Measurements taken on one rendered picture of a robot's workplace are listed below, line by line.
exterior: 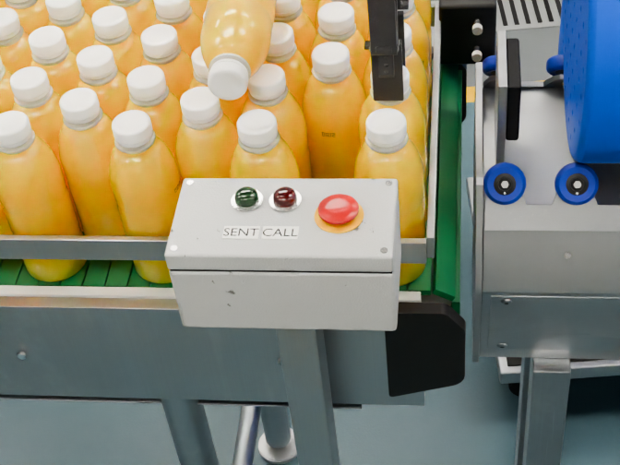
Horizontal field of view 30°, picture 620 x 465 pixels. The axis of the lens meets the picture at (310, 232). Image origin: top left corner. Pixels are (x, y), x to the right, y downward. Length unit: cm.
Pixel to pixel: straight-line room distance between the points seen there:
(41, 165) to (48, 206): 5
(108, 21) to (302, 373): 44
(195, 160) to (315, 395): 27
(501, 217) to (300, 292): 32
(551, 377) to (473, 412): 73
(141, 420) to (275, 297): 128
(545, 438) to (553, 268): 38
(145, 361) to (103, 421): 99
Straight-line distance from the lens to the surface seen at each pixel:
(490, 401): 225
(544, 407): 157
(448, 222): 130
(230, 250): 101
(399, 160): 112
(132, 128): 115
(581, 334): 145
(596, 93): 113
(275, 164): 113
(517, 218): 127
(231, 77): 112
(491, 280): 131
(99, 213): 126
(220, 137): 117
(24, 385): 142
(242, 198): 104
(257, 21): 116
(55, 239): 124
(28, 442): 233
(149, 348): 131
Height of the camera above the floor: 182
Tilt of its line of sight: 45 degrees down
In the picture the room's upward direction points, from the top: 7 degrees counter-clockwise
